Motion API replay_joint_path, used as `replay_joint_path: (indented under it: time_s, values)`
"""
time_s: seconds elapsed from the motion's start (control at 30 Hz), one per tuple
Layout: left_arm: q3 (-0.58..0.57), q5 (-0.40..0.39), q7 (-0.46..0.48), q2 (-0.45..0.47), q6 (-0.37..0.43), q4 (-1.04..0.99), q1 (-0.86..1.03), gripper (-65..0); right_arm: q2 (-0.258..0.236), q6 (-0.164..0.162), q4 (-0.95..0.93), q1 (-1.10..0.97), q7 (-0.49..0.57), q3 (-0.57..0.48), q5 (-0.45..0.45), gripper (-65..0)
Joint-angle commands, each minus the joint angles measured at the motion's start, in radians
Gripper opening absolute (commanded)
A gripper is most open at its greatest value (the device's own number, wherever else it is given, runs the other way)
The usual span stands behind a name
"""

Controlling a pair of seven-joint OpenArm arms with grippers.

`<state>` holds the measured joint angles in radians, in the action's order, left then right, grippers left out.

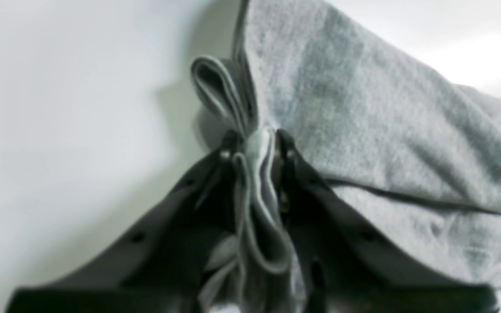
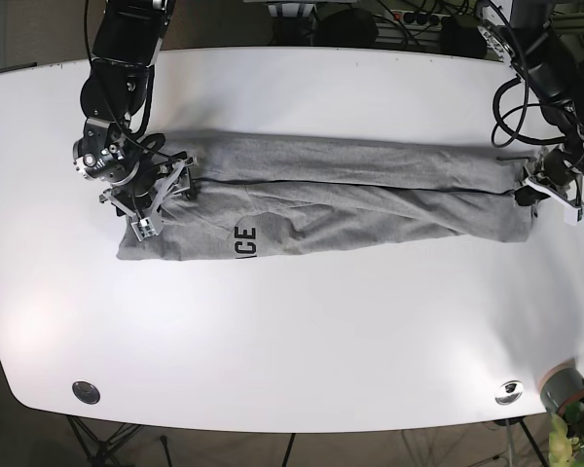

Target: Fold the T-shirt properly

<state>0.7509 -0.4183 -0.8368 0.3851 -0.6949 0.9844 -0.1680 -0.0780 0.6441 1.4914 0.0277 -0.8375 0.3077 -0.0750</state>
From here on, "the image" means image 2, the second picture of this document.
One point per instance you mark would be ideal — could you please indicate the silver table grommet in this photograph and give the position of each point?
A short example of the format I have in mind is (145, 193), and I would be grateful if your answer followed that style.
(509, 392)
(86, 392)

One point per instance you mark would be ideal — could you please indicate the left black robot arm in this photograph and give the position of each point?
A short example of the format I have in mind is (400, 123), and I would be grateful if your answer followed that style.
(523, 38)

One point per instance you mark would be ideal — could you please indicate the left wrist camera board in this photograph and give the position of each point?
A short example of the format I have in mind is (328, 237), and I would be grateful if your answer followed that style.
(573, 215)

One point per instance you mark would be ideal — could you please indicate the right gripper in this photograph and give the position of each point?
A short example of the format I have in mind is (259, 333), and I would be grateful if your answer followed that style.
(153, 184)

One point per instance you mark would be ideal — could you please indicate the green potted plant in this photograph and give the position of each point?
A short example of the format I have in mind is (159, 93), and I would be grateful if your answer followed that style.
(566, 438)

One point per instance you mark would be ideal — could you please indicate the grey plant pot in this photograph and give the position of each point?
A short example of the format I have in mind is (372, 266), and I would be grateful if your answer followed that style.
(561, 386)

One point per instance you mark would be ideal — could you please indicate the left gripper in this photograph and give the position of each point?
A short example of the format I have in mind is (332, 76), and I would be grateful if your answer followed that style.
(548, 176)

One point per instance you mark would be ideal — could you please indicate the left silver table grommet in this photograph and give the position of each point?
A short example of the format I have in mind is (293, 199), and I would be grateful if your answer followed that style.
(86, 392)

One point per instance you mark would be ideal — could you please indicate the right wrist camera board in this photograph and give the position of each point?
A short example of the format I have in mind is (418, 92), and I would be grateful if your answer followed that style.
(147, 227)

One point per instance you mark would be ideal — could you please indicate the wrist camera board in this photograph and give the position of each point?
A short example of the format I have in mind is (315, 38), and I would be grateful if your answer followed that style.
(573, 215)
(147, 227)

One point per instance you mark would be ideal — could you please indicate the grey T-shirt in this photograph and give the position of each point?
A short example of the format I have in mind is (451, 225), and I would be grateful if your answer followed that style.
(267, 195)

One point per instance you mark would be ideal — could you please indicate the right silver table grommet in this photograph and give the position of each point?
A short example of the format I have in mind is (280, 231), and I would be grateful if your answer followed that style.
(509, 392)

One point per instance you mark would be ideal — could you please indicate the black table leg frame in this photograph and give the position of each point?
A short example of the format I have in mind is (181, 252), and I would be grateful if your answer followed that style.
(102, 452)

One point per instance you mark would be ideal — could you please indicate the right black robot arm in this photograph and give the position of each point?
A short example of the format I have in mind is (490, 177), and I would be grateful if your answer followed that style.
(116, 100)

